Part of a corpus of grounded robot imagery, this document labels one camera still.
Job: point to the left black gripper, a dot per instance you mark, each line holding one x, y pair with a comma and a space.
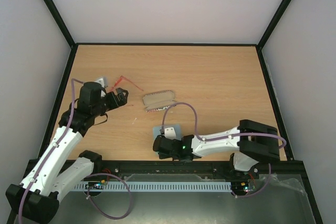
123, 99

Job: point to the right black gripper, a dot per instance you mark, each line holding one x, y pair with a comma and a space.
157, 147

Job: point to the red sunglasses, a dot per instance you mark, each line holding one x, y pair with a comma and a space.
121, 80

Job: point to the light blue cleaning cloth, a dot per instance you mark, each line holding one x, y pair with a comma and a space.
165, 143

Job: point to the flag pattern glasses case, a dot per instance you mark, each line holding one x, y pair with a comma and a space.
158, 101

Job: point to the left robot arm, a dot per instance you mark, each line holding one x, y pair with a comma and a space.
40, 193

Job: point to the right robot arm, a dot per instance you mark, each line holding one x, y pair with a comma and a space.
249, 143

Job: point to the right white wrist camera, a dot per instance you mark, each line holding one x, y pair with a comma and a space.
169, 132

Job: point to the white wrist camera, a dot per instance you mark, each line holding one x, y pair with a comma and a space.
169, 132
103, 81

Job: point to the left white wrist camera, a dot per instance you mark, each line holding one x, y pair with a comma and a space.
103, 81

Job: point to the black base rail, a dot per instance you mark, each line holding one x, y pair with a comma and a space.
211, 169

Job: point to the light blue slotted cable duct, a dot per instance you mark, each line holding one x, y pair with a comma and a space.
155, 187

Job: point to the black aluminium frame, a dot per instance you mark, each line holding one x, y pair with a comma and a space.
259, 46

